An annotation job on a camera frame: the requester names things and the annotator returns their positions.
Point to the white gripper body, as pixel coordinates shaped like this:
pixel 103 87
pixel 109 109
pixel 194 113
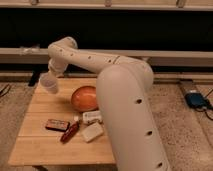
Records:
pixel 55 68

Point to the white small box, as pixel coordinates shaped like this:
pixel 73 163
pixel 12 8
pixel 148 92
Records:
pixel 91 117

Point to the dark red rectangular box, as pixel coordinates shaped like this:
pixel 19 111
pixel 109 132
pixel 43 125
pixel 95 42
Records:
pixel 57 125

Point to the orange ball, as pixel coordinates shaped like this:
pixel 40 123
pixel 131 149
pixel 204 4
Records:
pixel 84 99

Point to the grey metal rail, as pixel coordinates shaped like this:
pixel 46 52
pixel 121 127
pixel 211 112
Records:
pixel 155 58

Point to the blue device on floor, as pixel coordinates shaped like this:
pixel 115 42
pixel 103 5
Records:
pixel 195 100

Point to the wooden table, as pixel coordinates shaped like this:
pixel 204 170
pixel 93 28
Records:
pixel 35 145

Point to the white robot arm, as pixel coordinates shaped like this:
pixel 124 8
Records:
pixel 121 92

